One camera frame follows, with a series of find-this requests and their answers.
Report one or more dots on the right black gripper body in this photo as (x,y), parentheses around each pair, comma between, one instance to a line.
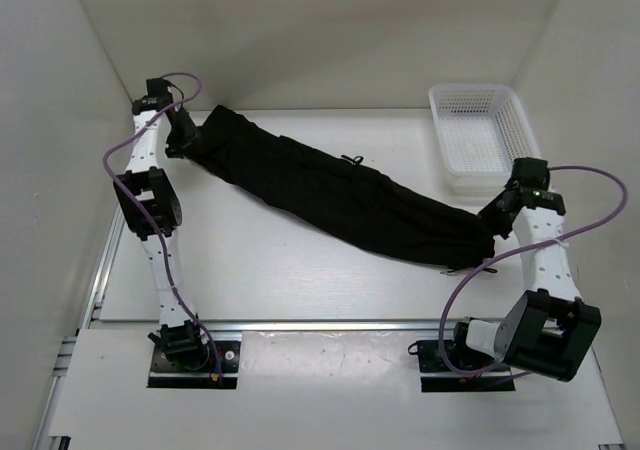
(498,219)

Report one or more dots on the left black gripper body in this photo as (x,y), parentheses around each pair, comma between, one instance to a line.
(183,133)

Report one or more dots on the black trousers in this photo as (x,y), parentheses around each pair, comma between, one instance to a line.
(339,195)

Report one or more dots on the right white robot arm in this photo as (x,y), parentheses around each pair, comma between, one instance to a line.
(550,329)

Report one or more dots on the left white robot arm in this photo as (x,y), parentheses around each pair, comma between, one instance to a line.
(153,213)

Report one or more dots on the white plastic mesh basket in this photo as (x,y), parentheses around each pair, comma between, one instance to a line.
(481,129)

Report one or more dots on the aluminium front rail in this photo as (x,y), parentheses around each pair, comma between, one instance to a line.
(322,325)

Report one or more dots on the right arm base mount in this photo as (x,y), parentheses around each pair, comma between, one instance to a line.
(436,377)

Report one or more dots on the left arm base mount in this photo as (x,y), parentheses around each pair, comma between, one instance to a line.
(203,372)

